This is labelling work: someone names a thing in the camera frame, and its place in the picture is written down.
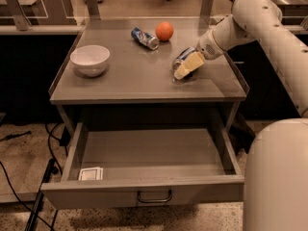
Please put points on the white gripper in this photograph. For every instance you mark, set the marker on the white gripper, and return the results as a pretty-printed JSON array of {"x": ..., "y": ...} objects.
[{"x": 208, "y": 47}]

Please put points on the blue pepsi can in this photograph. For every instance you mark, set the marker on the blue pepsi can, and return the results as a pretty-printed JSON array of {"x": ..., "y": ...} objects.
[{"x": 182, "y": 57}]

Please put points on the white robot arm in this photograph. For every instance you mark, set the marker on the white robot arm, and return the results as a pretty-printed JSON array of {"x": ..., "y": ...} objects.
[{"x": 276, "y": 171}]

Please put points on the crushed blue soda can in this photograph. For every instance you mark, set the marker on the crushed blue soda can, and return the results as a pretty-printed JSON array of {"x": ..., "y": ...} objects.
[{"x": 145, "y": 38}]

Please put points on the open grey top drawer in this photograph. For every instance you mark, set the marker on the open grey top drawer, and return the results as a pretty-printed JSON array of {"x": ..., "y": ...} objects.
[{"x": 197, "y": 164}]

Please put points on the white card in drawer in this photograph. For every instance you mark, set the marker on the white card in drawer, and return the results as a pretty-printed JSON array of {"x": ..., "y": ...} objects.
[{"x": 91, "y": 173}]

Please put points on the orange fruit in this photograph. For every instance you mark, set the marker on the orange fruit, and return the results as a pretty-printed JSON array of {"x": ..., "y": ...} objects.
[{"x": 164, "y": 31}]

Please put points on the grey metal cabinet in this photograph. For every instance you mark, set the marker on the grey metal cabinet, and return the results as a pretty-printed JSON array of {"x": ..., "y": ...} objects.
[{"x": 139, "y": 75}]

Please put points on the black cloth behind cabinet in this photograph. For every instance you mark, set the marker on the black cloth behind cabinet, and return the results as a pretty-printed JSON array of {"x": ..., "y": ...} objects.
[{"x": 241, "y": 135}]

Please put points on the white ceramic bowl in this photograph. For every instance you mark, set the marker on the white ceramic bowl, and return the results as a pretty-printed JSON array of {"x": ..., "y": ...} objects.
[{"x": 90, "y": 61}]

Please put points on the grey background desk left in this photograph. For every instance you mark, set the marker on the grey background desk left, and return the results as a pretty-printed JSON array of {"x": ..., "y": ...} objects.
[{"x": 41, "y": 12}]

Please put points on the black power strip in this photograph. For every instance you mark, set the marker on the black power strip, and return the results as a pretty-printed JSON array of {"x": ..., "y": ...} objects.
[{"x": 34, "y": 216}]

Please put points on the right grey metal post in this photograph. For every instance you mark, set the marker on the right grey metal post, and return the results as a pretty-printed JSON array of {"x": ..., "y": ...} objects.
[{"x": 206, "y": 8}]

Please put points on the grey metal post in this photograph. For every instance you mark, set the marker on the grey metal post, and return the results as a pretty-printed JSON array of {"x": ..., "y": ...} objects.
[
  {"x": 20, "y": 20},
  {"x": 206, "y": 8},
  {"x": 93, "y": 9}
]

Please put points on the middle grey metal post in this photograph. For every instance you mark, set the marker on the middle grey metal post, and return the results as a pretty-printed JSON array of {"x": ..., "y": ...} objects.
[{"x": 93, "y": 9}]

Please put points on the black drawer handle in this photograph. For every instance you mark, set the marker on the black drawer handle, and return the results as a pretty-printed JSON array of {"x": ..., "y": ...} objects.
[{"x": 154, "y": 197}]

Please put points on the left grey metal post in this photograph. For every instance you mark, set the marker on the left grey metal post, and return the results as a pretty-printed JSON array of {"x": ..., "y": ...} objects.
[{"x": 20, "y": 20}]

